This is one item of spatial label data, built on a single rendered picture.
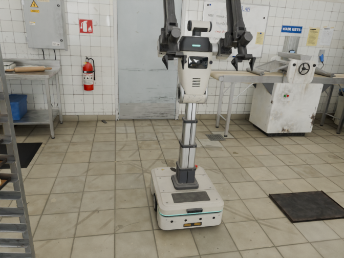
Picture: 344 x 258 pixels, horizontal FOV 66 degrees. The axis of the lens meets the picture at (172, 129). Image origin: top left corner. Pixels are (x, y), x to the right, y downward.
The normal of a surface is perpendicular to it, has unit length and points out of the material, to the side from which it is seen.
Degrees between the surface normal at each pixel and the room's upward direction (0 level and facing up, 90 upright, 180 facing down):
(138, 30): 90
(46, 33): 90
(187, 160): 90
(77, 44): 90
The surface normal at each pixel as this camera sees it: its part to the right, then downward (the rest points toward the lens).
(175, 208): 0.15, -0.62
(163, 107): 0.19, 0.36
